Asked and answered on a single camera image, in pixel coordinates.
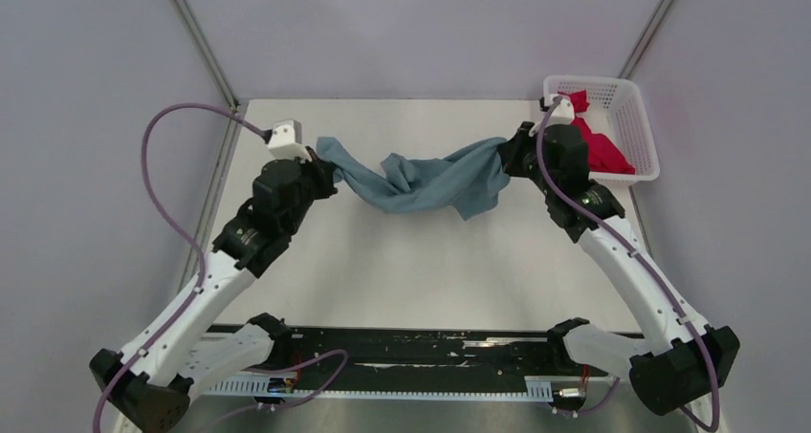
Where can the teal blue t-shirt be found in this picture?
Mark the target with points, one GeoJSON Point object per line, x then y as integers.
{"type": "Point", "coordinates": [468, 180]}

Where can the corner metal post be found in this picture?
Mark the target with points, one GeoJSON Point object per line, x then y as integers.
{"type": "Point", "coordinates": [199, 41]}
{"type": "Point", "coordinates": [646, 38]}

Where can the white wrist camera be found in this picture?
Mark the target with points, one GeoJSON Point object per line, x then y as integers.
{"type": "Point", "coordinates": [286, 143]}
{"type": "Point", "coordinates": [556, 109]}

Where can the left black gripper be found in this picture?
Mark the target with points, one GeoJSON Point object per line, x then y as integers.
{"type": "Point", "coordinates": [323, 171]}

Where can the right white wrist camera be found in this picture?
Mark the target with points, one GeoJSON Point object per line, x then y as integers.
{"type": "Point", "coordinates": [556, 109]}

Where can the right corner metal post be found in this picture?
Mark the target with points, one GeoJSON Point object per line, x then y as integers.
{"type": "Point", "coordinates": [646, 38]}

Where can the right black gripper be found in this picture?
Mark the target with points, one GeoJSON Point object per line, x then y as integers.
{"type": "Point", "coordinates": [511, 150]}

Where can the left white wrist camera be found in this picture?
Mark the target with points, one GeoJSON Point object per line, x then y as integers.
{"type": "Point", "coordinates": [286, 143]}

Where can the white plastic basket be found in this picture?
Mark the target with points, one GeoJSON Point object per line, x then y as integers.
{"type": "Point", "coordinates": [616, 110]}

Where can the slotted cable duct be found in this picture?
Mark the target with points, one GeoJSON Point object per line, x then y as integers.
{"type": "Point", "coordinates": [533, 390]}

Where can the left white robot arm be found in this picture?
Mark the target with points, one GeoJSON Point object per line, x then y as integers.
{"type": "Point", "coordinates": [153, 379]}

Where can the left corner metal post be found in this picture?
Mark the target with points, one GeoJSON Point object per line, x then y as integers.
{"type": "Point", "coordinates": [199, 41]}

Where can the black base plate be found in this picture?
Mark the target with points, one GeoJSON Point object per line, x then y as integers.
{"type": "Point", "coordinates": [430, 360]}

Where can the red t-shirt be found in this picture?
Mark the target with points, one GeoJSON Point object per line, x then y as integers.
{"type": "Point", "coordinates": [603, 155]}

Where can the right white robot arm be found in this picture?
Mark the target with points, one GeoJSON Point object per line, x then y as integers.
{"type": "Point", "coordinates": [680, 357]}

